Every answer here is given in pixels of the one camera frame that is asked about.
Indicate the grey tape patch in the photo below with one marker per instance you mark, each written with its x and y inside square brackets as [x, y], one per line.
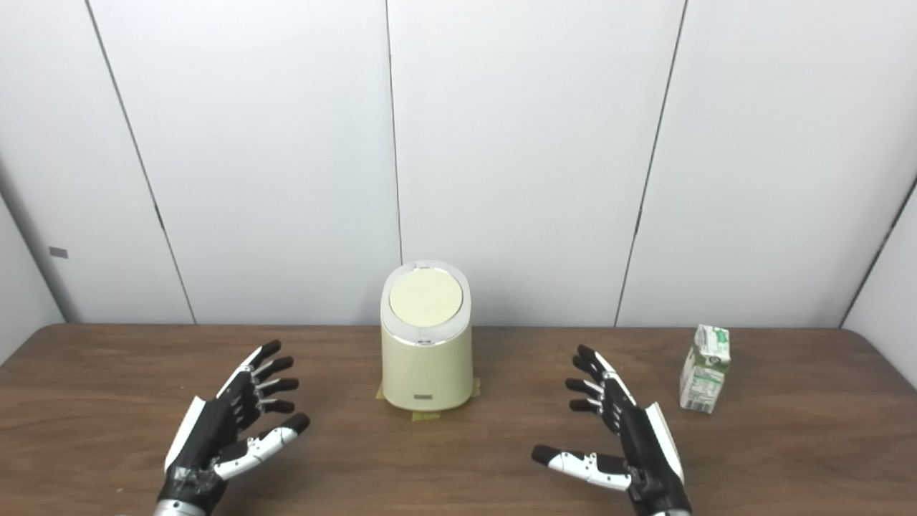
[59, 252]

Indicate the round cream bin lid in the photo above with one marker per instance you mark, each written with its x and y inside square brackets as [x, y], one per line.
[425, 295]

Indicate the cream-colored plastic bin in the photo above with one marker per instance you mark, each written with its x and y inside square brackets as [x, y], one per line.
[427, 369]

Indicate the green white milk carton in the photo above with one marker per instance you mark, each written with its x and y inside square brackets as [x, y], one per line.
[703, 383]

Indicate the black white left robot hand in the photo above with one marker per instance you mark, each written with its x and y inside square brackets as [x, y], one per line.
[208, 430]

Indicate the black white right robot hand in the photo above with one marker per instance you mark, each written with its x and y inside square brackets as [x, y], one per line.
[645, 448]

